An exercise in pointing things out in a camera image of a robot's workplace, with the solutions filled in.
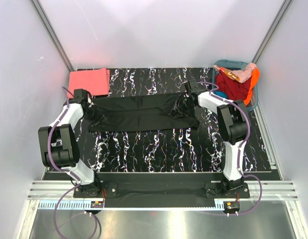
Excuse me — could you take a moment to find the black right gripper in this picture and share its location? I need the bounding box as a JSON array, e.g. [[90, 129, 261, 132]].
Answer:
[[169, 94, 195, 119]]

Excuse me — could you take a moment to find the black t shirt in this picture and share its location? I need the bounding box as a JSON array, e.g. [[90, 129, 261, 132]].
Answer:
[[88, 92, 200, 132]]

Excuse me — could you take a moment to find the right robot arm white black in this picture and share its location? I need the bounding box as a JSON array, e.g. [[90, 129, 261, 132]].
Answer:
[[175, 80, 251, 198]]

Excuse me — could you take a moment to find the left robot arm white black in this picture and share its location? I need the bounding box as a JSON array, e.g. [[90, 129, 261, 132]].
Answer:
[[38, 89, 106, 197]]

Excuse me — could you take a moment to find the blue t shirt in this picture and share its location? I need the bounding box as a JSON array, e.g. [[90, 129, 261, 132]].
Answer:
[[214, 91, 228, 99]]

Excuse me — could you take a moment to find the folded pink t shirt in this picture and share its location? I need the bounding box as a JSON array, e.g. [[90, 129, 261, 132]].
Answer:
[[68, 68, 110, 96]]

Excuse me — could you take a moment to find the dark red t shirt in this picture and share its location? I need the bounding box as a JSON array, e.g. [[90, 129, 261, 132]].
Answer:
[[215, 73, 250, 101]]

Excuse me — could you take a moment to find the teal plastic laundry basket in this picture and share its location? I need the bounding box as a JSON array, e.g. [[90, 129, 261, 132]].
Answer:
[[214, 60, 258, 112]]

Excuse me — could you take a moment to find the light pink t shirt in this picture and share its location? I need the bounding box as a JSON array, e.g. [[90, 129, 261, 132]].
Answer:
[[213, 63, 257, 83]]

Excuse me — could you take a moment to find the orange t shirt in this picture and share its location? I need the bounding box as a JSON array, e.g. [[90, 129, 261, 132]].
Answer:
[[244, 68, 260, 106]]

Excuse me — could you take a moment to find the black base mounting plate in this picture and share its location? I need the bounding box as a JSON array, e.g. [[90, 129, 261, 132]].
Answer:
[[73, 171, 251, 209]]

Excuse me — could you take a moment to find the aluminium frame post left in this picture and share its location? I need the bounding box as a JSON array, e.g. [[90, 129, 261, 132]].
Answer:
[[29, 0, 74, 72]]

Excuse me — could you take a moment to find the aluminium frame post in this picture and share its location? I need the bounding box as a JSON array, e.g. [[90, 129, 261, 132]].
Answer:
[[252, 0, 294, 64], [29, 0, 74, 72]]

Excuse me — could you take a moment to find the aluminium rail front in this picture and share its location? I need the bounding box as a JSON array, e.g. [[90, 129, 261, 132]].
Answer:
[[28, 180, 298, 201]]

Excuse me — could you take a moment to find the white slotted cable duct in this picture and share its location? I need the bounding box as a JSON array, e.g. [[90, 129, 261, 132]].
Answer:
[[38, 201, 228, 211]]

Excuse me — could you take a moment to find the aluminium frame post right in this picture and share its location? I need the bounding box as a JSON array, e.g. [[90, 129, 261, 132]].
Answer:
[[252, 0, 294, 64]]

